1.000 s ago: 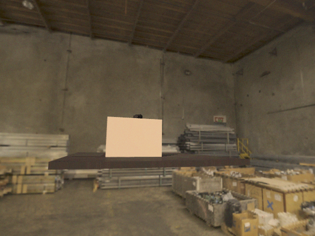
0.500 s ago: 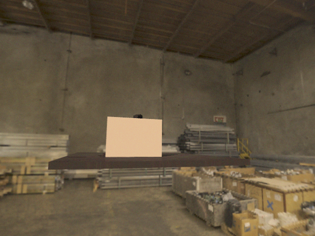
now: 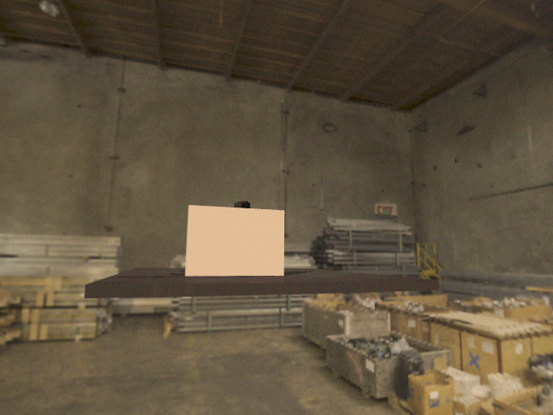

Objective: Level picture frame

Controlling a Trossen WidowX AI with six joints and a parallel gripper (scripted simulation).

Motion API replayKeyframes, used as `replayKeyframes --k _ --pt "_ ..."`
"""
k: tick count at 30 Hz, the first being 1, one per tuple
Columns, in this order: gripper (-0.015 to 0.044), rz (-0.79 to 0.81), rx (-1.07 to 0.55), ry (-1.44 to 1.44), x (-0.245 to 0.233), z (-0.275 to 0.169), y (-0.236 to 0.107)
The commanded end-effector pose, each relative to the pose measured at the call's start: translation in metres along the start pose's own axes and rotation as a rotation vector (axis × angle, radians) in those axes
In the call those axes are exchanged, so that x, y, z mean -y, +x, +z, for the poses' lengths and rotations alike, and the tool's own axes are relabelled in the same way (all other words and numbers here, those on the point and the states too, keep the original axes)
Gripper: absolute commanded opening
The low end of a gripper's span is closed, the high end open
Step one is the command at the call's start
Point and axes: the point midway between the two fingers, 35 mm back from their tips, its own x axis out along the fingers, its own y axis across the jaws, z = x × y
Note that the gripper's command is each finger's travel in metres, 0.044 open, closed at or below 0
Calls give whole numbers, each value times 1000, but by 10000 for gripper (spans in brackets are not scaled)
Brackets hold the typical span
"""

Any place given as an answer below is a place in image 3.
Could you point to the tan flat board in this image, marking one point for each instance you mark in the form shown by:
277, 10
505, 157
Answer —
229, 241

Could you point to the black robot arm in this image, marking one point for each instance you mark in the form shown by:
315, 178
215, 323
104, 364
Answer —
242, 204

